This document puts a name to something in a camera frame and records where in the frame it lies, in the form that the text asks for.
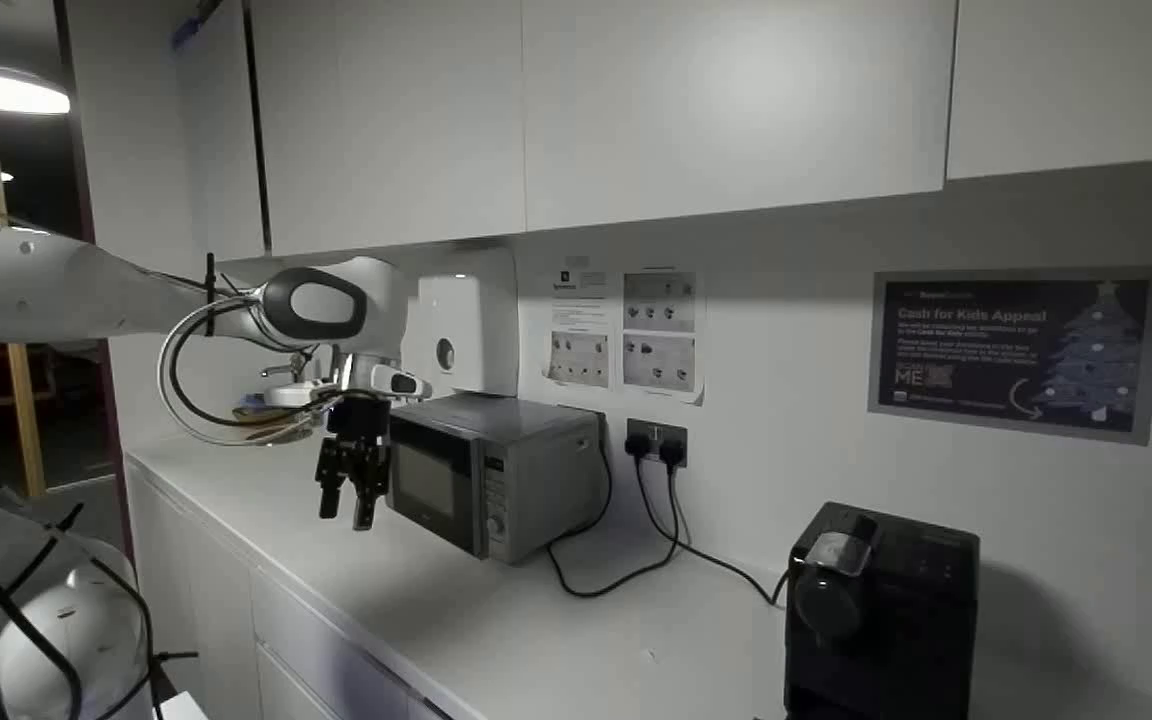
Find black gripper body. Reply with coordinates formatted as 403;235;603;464
314;395;388;492

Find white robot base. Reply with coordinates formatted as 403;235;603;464
0;508;202;720

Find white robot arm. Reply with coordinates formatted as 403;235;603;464
0;225;427;533

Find white paper towel dispenser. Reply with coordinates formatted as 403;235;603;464
403;250;521;395

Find white upper cabinets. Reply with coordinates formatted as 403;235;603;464
173;0;1152;263

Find black coffee machine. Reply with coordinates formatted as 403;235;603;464
783;502;979;720

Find dark framed christmas poster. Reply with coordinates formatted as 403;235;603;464
867;263;1152;444

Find paper notices on wall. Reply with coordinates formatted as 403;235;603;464
544;263;698;399

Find black power cable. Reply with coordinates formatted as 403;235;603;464
544;437;792;614

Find double wall power socket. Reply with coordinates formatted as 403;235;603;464
625;422;687;467

